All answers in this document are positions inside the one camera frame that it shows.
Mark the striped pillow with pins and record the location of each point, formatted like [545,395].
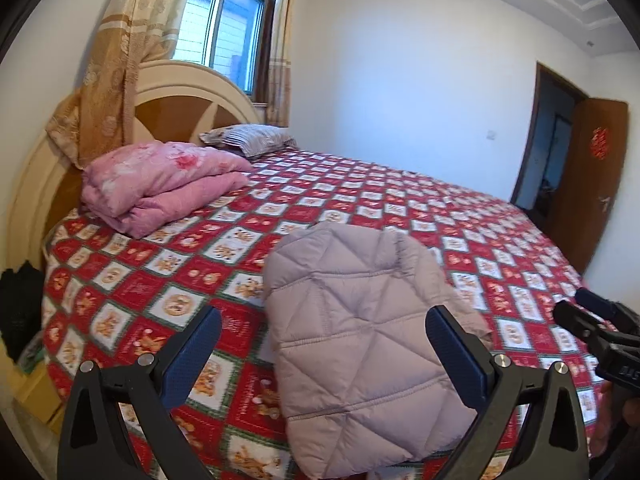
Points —
[255,140]

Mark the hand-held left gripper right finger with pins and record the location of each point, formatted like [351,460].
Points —
[452,355]

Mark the dark wooden door frame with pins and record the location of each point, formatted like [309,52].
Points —
[526,135]

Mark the window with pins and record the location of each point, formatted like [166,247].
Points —
[235,35]

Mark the light quilted puffer jacket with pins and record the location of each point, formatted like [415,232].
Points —
[360,335]

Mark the cream and brown headboard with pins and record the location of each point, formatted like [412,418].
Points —
[165,115]

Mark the pink folded quilt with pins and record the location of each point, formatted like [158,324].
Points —
[160,180]

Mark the cream bedside cabinet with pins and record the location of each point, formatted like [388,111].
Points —
[42,395]

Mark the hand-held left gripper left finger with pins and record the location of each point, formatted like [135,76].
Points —
[192,355]

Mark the black cloth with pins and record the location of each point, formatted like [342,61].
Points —
[20,310]

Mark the wide beige patterned curtain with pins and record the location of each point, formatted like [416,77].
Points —
[120,60]

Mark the brown wooden door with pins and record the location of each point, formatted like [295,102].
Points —
[590,200]

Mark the red printed bedspread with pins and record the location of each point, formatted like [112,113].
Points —
[450,240]

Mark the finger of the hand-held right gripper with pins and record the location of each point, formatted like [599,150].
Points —
[605,305]
[575,320]

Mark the person's right hand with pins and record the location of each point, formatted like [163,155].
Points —
[606,410]

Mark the red paper door decoration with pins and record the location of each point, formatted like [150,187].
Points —
[599,143]

